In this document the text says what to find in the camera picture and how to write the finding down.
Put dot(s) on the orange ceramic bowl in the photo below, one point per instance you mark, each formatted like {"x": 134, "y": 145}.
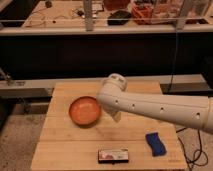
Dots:
{"x": 84, "y": 111}

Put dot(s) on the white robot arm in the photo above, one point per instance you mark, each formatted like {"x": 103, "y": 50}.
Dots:
{"x": 189, "y": 111}

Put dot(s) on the black object on bench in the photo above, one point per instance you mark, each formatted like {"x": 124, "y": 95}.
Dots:
{"x": 119, "y": 17}

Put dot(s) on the black rectangular box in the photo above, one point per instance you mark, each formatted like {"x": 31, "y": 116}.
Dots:
{"x": 113, "y": 156}

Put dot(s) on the orange crate on bench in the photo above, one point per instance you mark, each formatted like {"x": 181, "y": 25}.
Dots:
{"x": 141, "y": 15}

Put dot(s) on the blue sponge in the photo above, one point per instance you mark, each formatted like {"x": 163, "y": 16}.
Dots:
{"x": 156, "y": 145}

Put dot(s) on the metal clamp at left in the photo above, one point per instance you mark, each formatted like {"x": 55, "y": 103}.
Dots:
{"x": 9, "y": 80}

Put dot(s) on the grey vertical post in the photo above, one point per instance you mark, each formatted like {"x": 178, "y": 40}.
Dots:
{"x": 87, "y": 4}

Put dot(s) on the grey right post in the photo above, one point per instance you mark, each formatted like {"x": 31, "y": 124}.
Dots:
{"x": 185, "y": 8}

